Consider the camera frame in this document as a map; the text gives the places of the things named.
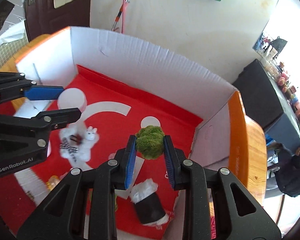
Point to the white round jar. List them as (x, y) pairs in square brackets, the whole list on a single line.
[(72, 98)]

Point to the black draped side table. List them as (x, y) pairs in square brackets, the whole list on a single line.
[(265, 104)]

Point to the black white furry roll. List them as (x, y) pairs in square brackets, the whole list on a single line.
[(147, 204)]

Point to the white fluffy plush with bow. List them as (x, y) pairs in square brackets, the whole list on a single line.
[(76, 144)]

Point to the pink yellow doll toy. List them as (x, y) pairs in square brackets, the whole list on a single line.
[(52, 182)]

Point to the white orange cardboard box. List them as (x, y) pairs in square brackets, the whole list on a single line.
[(130, 84)]

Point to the green yarn ball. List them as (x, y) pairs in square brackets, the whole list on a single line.
[(150, 142)]

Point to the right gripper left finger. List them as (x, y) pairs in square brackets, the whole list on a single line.
[(62, 213)]

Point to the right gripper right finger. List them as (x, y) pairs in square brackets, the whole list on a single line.
[(238, 215)]

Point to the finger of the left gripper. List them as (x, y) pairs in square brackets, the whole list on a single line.
[(52, 119), (15, 85)]

